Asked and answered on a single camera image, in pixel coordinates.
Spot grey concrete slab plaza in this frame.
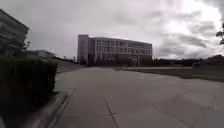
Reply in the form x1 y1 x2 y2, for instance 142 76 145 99
46 66 224 128

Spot wide concrete steps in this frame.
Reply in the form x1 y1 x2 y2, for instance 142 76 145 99
53 57 88 74

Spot building with horizontal bands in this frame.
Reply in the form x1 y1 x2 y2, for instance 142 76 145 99
0 8 30 57

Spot grey multi-storey block building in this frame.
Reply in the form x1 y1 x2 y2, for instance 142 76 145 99
76 33 154 67

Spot grass plot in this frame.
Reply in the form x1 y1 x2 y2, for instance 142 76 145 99
120 66 224 83

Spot concrete kerb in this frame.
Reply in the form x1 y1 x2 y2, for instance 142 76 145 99
18 90 70 128

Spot dark distant tree line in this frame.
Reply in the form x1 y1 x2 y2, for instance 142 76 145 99
152 54 224 68

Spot tall green hedge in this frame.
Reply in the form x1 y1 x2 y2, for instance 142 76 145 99
0 55 58 116

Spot dark leafy tree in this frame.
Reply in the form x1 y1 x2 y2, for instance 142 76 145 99
215 22 224 46

